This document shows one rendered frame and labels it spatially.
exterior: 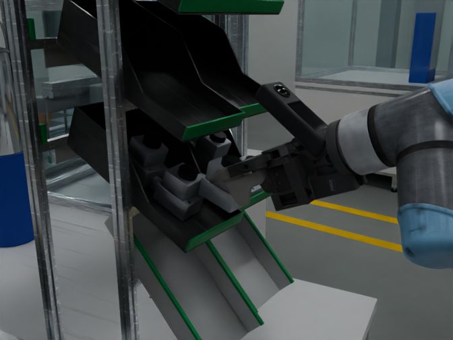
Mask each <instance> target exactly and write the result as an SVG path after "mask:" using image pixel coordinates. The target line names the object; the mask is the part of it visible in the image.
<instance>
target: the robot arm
mask: <svg viewBox="0 0 453 340"><path fill-rule="evenodd" d="M255 99H256V101H257V102H258V103H259V104H260V105H261V106H263V108H265V109H266V110H267V111H268V112H269V113H270V114H271V115H272V116H273V117H274V118H275V119H276V120H277V121H278V122H279V123H280V124H281V125H283V126H284V127H285V128H286V129H287V130H288V131H289V132H290V133H291V134H292V135H293V136H294V138H293V139H292V140H291V141H289V142H285V143H283V144H280V145H278V146H275V147H272V148H269V149H268V150H264V151H262V152H261V154H259V155H256V156H254V157H251V158H248V159H245V160H243V161H242V162H240V163H236V164H234V165H230V166H228V167H225V168H222V169H219V170H216V172H215V173H214V175H213V176H212V177H211V178H210V183H216V182H218V181H221V182H222V183H223V184H224V185H225V186H226V188H227V189H228V191H229V192H230V193H231V196H232V197H233V198H234V200H235V202H236V203H237V204H238V205H239V206H247V205H248V204H249V203H250V200H251V189H252V188H253V187H254V186H257V185H260V186H261V187H262V189H263V191H265V192H266V193H272V195H270V196H271V199H272V201H273V204H274V207H275V209H276V211H280V210H284V209H288V208H293V207H296V206H301V205H305V204H309V203H310V202H312V201H314V200H317V199H320V198H325V197H329V196H333V195H337V194H341V193H345V192H350V191H353V190H357V189H358V188H360V186H362V185H364V184H366V183H367V178H366V176H365V175H366V174H369V173H373V172H376V171H381V170H384V169H389V168H392V167H396V178H397V192H398V211H397V220H398V223H399V225H400V236H401V242H402V251H403V253H404V255H405V256H406V258H407V259H408V260H410V261H411V262H412V263H414V264H416V265H419V266H422V267H425V268H433V269H445V268H451V269H453V78H452V79H449V80H446V81H443V82H439V83H437V84H432V83H430V84H428V86H427V87H424V88H422V89H419V90H416V91H413V92H410V93H408V94H405V95H402V96H399V97H396V98H393V99H391V100H388V101H386V102H383V103H380V104H377V105H374V106H371V107H368V108H365V109H362V110H360V111H356V112H354V113H351V114H348V115H345V116H344V117H342V119H339V120H337V121H333V122H331V123H330V124H329V125H327V124H326V123H325V122H324V121H323V120H322V119H321V118H319V117H318V116H317V115H316V114H315V113H314V112H313V111H312V110H311V109H310V108H309V107H308V106H307V105H306V104H305V103H304V102H302V101H301V100H300V99H299V98H298V97H297V96H296V95H295V94H293V93H292V92H291V91H290V90H289V89H288V88H287V87H286V86H285V85H284V84H283V83H282V82H273V83H269V84H262V85H261V86H260V89H259V90H258V91H257V93H256V94H255ZM250 171H251V172H252V173H250V174H248V175H244V173H248V172H250Z"/></svg>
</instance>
